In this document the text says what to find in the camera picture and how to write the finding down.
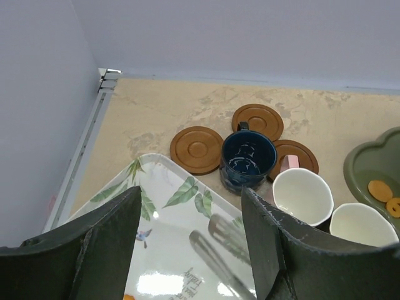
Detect dark grey mug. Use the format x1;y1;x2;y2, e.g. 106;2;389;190
329;203;399;248

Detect dark blue mug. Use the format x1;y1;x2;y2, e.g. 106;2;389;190
219;122;278;196

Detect green three-tier stand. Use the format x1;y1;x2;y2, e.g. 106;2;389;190
343;127;399;234

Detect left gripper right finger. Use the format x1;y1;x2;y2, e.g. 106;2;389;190
241;187;399;299

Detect round orange cookie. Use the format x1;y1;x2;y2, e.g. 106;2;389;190
367;180;393;203

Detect metal tongs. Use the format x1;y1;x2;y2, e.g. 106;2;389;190
189;213;256;299

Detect orange slice cookie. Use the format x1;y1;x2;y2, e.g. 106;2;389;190
123;294;135;300
386;197;400;218

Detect brown saucer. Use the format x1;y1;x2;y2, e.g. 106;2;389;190
169;126;223;175
231;104;284;142
267;139;319;182

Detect brown saucer back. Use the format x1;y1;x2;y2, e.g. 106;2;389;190
231;104;284;142

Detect aluminium frame rail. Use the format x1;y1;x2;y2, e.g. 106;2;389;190
43;68;123;233

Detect leaf pattern serving tray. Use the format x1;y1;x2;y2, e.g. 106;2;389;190
75;154;256;299

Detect pink cup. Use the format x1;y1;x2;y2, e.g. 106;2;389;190
272;155;334;228

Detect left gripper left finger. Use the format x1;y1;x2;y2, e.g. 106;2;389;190
1;186;142;299

